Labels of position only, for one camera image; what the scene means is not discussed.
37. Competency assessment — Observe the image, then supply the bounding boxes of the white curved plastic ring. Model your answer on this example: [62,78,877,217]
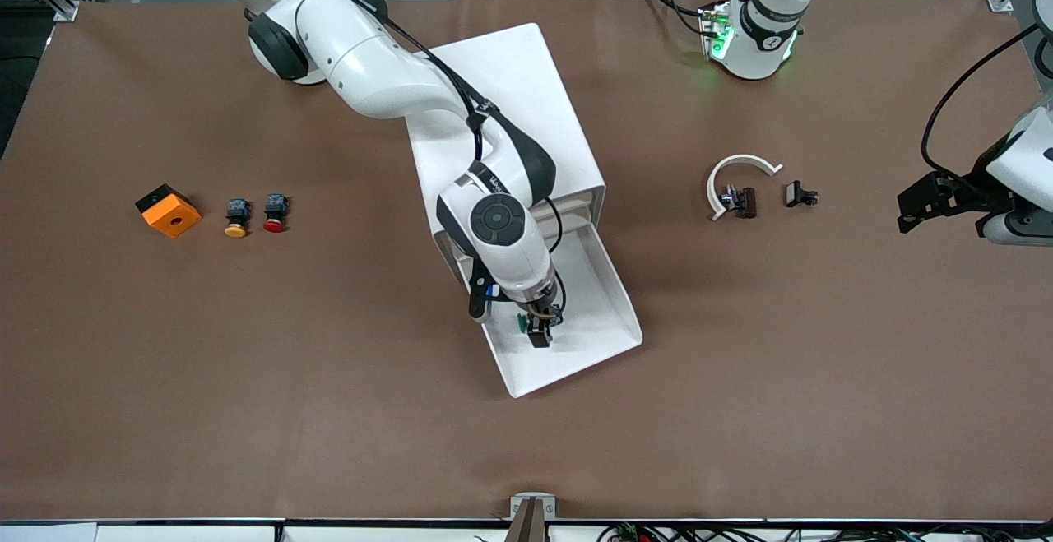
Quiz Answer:
[707,154,782,220]

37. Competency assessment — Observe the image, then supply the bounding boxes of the orange box with hole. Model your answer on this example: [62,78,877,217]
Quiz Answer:
[136,184,202,239]

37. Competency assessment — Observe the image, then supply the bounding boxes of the white table edge rail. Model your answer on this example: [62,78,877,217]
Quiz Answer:
[0,519,1053,542]

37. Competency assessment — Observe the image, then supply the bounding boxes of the dark brown small component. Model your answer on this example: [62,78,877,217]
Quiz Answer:
[720,186,756,218]

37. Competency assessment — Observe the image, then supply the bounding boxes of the red push button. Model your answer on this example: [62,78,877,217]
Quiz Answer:
[262,193,290,234]

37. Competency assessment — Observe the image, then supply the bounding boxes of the brown table mat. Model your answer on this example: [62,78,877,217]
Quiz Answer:
[0,0,1053,522]

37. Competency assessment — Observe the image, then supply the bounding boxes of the metal clamp bracket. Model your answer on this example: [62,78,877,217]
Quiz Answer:
[503,493,557,542]

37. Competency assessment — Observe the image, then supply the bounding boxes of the tangled coloured cables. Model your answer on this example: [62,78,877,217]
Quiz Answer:
[596,523,1053,542]

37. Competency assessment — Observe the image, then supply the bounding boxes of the yellow push button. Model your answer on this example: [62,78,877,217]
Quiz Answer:
[224,197,252,239]

